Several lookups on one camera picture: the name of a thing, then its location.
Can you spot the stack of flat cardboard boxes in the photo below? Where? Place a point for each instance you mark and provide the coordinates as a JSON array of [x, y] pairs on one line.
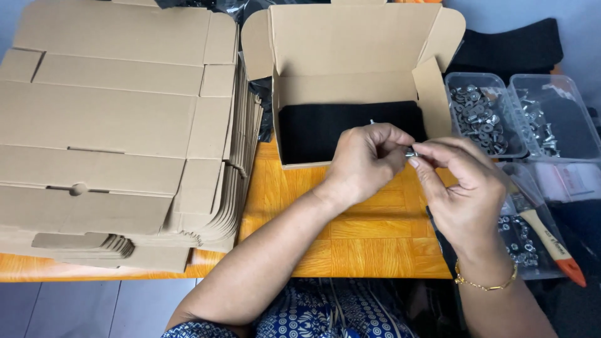
[[108, 126]]

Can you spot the pile of silver bolts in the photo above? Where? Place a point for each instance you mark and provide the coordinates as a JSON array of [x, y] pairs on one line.
[[540, 129]]

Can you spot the blue patterned clothing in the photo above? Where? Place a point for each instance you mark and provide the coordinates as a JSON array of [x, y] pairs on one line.
[[305, 310]]

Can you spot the clear container with nuts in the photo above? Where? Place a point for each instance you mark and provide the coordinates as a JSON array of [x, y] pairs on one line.
[[526, 225]]

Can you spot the pack of small zip bags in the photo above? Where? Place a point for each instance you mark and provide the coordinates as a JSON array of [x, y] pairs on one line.
[[568, 180]]

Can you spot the person's left hand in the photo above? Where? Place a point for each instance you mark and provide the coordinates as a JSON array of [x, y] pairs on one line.
[[359, 162]]

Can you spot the clear container with bolts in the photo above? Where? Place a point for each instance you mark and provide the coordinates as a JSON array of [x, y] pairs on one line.
[[558, 117]]

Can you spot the stack of black fabric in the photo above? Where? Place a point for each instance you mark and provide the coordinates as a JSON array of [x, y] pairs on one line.
[[512, 49]]

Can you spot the pile of silver washers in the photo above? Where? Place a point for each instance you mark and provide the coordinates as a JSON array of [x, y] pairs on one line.
[[479, 117]]

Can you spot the clear container with washers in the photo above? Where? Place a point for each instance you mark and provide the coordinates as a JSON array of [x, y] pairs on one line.
[[483, 117]]

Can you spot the black fabric piece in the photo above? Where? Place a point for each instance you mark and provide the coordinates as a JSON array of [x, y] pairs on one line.
[[314, 131]]

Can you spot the person's right hand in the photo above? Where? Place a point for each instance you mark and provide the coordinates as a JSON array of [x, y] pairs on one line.
[[469, 197]]

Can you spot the open cardboard box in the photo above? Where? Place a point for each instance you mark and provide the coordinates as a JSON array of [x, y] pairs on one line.
[[347, 51]]

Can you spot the pile of silver nuts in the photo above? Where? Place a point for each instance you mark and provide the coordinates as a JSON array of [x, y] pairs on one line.
[[519, 242]]

